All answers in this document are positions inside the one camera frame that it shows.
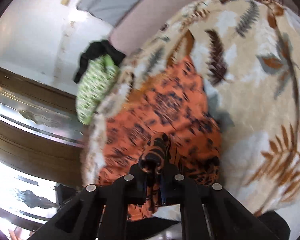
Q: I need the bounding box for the orange black floral garment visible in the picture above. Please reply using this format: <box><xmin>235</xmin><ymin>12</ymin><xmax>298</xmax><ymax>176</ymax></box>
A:
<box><xmin>96</xmin><ymin>55</ymin><xmax>223</xmax><ymax>222</ymax></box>

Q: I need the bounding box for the brown wooden door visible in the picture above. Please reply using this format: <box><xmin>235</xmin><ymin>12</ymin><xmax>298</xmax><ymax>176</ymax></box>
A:
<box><xmin>0</xmin><ymin>68</ymin><xmax>82</xmax><ymax>231</ymax></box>

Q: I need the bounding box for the leaded glass door panel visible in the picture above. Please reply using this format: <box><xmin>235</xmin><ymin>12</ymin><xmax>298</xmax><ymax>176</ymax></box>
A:
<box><xmin>0</xmin><ymin>87</ymin><xmax>84</xmax><ymax>147</ymax></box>

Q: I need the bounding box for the green white patterned pillow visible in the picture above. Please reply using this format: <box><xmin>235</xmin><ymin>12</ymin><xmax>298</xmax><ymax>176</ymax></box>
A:
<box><xmin>76</xmin><ymin>54</ymin><xmax>120</xmax><ymax>125</ymax></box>

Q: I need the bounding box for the beige leaf-pattern fleece blanket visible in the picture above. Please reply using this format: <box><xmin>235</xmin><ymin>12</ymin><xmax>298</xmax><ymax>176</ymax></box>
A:
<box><xmin>81</xmin><ymin>0</ymin><xmax>300</xmax><ymax>216</ymax></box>

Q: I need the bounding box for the black cloth behind pillow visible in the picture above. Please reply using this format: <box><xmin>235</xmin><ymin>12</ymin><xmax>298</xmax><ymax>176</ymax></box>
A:
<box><xmin>73</xmin><ymin>40</ymin><xmax>126</xmax><ymax>84</ymax></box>

